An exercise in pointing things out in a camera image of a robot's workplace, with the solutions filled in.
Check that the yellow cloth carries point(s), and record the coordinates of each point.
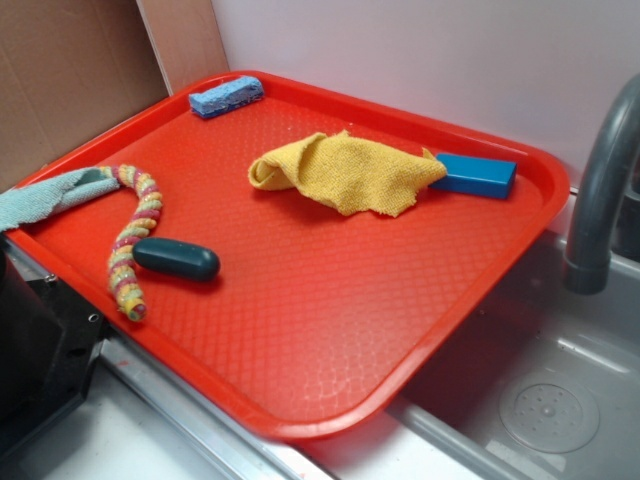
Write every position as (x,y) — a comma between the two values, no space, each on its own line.
(348,174)

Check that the dark green oval object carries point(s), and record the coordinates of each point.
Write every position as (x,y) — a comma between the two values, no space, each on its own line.
(177,258)

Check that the brown cardboard panel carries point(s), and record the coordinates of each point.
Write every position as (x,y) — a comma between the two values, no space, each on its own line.
(71,70)

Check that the grey faucet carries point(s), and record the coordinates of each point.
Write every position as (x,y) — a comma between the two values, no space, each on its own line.
(605,218)

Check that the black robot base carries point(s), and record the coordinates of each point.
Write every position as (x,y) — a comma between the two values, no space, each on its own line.
(51,337)

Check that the red plastic tray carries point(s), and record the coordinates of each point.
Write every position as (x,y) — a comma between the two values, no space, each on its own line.
(316,320)

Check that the blue rectangular block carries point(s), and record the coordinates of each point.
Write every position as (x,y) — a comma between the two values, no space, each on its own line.
(477,176)

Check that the blue sponge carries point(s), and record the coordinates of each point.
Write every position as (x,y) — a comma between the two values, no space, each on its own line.
(227,97)

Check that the grey sink basin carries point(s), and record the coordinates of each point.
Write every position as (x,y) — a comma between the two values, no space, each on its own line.
(537,383)

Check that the light teal cloth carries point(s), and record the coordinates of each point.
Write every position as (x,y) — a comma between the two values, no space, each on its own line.
(33,203)

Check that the striped twisted rope toy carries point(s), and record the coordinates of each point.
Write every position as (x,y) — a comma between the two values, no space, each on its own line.
(122,280)

